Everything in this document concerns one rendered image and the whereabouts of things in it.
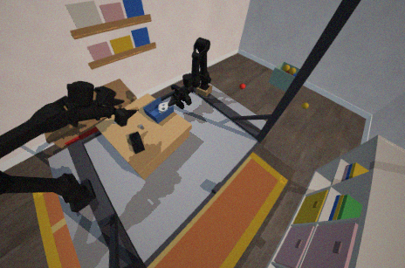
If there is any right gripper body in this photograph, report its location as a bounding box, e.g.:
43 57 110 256
171 85 189 109

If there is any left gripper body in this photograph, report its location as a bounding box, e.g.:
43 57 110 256
92 102 129 127

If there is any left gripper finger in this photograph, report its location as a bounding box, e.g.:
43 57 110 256
127 110 137 119
112 99 124 106

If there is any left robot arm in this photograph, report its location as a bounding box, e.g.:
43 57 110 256
0 81 116 205

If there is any blue open tray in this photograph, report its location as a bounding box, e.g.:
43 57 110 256
143 97 174 123

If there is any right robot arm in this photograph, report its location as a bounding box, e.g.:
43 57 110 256
182 38 211 106

